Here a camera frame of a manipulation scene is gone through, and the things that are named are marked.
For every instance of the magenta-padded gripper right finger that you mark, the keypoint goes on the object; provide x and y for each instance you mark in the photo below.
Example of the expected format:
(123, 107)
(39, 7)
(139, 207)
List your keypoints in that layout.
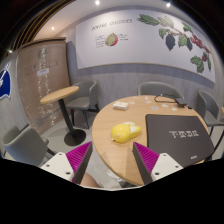
(163, 165)

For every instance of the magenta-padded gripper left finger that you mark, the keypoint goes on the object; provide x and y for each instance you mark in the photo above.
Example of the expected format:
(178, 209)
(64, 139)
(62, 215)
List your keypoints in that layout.
(63, 163)

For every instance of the yellow computer mouse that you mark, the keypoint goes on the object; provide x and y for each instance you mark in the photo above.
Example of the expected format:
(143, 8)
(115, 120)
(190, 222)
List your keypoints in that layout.
(121, 133)

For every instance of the black mouse pad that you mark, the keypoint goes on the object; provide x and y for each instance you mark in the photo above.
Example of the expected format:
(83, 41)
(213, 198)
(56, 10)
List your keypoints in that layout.
(178, 136)

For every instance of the person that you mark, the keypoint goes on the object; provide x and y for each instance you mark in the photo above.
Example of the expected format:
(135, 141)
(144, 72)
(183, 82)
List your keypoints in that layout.
(89, 180)

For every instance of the grey armchair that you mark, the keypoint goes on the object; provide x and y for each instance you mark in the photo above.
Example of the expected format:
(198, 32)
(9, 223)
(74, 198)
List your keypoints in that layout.
(85, 91)
(25, 146)
(207, 105)
(160, 88)

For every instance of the small white paper packet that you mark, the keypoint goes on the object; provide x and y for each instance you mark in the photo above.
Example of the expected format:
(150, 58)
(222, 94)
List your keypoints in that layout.
(165, 105)
(174, 108)

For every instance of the small black box device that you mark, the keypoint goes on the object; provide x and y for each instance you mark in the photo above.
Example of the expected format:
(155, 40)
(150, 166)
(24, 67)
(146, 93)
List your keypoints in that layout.
(181, 101)

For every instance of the white tissue pack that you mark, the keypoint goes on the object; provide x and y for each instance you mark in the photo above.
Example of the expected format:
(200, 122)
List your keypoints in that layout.
(120, 105)

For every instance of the bubble-wrapped wooden cabinet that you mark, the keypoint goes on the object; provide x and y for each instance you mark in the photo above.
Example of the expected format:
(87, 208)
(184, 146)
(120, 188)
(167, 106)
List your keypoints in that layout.
(41, 86)

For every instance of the round ceiling spotlights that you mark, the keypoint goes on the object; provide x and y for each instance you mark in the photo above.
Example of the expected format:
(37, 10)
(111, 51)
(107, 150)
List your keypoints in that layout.
(97, 2)

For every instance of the round wooden pedestal side table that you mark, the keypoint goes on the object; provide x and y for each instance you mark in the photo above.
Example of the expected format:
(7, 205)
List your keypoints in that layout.
(59, 94)

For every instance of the blue wall picture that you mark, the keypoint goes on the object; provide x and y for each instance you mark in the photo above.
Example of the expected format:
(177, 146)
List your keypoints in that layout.
(4, 81)

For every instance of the coffee cherries wall mural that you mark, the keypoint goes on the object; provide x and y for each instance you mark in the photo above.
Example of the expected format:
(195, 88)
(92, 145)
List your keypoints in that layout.
(140, 46)

